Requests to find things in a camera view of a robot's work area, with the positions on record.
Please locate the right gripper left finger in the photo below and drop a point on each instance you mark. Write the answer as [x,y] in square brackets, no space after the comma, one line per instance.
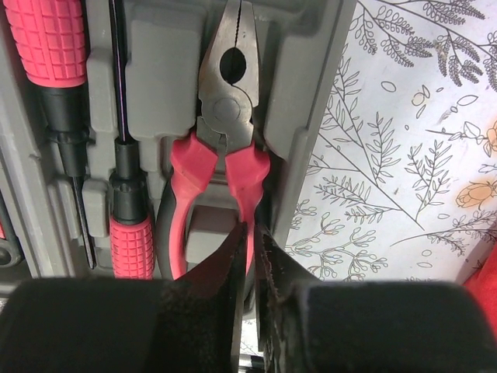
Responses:
[192,324]

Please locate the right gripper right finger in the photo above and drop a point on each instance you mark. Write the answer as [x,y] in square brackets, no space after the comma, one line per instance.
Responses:
[309,325]

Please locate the pink black screwdriver short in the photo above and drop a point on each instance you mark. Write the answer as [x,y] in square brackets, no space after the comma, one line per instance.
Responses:
[130,224]

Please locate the pink black pliers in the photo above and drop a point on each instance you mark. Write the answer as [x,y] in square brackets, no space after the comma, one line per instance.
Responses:
[228,90]

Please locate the grey plastic tool case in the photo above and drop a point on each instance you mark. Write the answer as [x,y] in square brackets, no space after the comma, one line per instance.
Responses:
[300,43]

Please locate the pink black long screwdriver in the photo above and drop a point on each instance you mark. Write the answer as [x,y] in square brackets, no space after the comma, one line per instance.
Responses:
[50,40]

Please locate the pink black utility knife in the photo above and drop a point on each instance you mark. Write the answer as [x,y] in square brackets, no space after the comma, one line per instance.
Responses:
[5,245]

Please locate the red cloth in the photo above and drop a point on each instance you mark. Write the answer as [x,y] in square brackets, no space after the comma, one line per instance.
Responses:
[482,285]

